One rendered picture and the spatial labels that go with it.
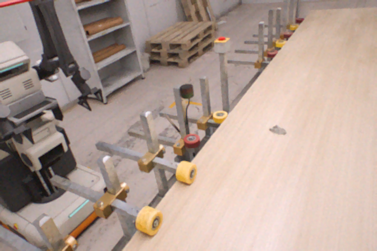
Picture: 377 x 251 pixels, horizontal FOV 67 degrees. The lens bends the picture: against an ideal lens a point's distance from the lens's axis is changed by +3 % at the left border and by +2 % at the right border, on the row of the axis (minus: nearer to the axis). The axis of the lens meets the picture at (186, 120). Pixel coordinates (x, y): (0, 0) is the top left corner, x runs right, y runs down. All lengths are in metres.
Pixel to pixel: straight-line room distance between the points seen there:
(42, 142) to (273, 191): 1.38
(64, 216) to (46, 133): 0.59
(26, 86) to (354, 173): 1.65
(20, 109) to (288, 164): 1.40
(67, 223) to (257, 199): 1.45
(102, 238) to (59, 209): 0.37
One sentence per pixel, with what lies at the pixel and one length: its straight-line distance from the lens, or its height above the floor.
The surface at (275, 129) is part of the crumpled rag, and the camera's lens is 1.40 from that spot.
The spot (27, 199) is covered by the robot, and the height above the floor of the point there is 0.34.
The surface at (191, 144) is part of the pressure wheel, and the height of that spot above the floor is 0.90.
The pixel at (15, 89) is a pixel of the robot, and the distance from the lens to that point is 1.79.
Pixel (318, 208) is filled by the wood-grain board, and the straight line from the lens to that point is 1.08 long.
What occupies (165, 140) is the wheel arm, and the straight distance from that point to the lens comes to 1.46.
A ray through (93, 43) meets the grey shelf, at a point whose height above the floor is 0.68.
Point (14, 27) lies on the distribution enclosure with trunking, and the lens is 3.54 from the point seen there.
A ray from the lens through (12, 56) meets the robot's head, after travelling 1.72.
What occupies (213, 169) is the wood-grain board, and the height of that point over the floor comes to 0.90.
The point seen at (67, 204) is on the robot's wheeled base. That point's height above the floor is 0.28.
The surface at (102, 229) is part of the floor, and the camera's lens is 2.33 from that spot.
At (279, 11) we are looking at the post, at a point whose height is 1.09.
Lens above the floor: 1.70
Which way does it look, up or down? 32 degrees down
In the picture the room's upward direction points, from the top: 9 degrees counter-clockwise
